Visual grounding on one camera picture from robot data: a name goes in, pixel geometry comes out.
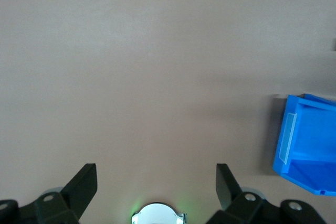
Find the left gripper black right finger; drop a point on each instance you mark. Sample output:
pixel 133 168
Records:
pixel 228 190

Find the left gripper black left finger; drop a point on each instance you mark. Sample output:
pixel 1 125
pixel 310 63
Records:
pixel 78 190

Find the blue plastic storage bin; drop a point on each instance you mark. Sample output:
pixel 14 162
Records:
pixel 309 142

